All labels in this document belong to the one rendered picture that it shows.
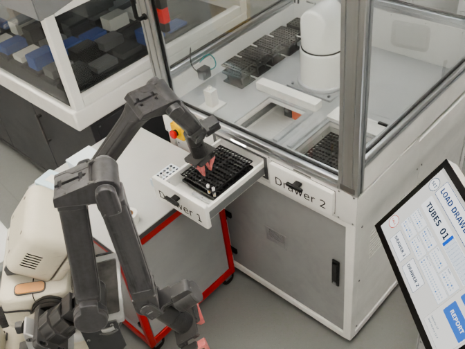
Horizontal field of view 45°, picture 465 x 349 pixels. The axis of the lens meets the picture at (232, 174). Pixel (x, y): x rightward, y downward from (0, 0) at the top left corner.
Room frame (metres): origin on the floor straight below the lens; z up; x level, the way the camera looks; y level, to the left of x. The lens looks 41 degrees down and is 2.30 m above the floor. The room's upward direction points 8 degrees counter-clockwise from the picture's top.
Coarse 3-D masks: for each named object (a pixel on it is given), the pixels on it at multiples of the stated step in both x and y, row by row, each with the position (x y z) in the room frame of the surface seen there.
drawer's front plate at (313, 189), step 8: (272, 168) 1.62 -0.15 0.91; (280, 168) 1.59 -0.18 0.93; (272, 176) 1.62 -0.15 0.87; (280, 176) 1.59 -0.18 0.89; (288, 176) 1.56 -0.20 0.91; (296, 176) 1.54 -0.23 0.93; (272, 184) 1.62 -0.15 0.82; (304, 184) 1.51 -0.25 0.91; (312, 184) 1.48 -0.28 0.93; (288, 192) 1.57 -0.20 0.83; (296, 192) 1.54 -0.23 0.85; (304, 192) 1.51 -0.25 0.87; (312, 192) 1.48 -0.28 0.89; (320, 192) 1.45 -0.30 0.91; (328, 192) 1.43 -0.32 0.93; (304, 200) 1.51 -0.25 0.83; (312, 200) 1.48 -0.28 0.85; (328, 200) 1.43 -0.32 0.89; (320, 208) 1.45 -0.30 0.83; (328, 208) 1.43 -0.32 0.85
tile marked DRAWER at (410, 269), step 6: (408, 264) 1.01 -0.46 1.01; (414, 264) 1.00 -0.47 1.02; (408, 270) 0.99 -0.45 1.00; (414, 270) 0.98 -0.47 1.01; (408, 276) 0.98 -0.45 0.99; (414, 276) 0.96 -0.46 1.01; (420, 276) 0.95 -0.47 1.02; (408, 282) 0.96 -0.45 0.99; (414, 282) 0.95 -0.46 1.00; (420, 282) 0.94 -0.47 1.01; (414, 288) 0.93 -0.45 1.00
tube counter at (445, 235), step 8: (440, 232) 1.02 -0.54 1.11; (448, 232) 1.01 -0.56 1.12; (440, 240) 1.00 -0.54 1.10; (448, 240) 0.98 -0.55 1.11; (456, 240) 0.97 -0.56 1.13; (448, 248) 0.96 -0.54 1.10; (456, 248) 0.95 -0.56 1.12; (448, 256) 0.94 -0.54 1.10; (456, 256) 0.93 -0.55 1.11; (464, 256) 0.91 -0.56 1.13; (456, 264) 0.91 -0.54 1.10; (464, 264) 0.89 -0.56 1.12; (456, 272) 0.89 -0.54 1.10; (464, 272) 0.88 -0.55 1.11; (464, 280) 0.86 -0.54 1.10
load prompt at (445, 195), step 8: (448, 184) 1.13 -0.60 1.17; (440, 192) 1.13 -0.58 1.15; (448, 192) 1.11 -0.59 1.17; (440, 200) 1.11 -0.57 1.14; (448, 200) 1.09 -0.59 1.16; (456, 200) 1.07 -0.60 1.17; (448, 208) 1.07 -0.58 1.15; (456, 208) 1.05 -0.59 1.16; (448, 216) 1.05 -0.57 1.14; (456, 216) 1.03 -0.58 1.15; (464, 216) 1.01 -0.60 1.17; (456, 224) 1.01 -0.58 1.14; (464, 224) 0.99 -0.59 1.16; (456, 232) 0.99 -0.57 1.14; (464, 232) 0.97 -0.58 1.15; (464, 240) 0.95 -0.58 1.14
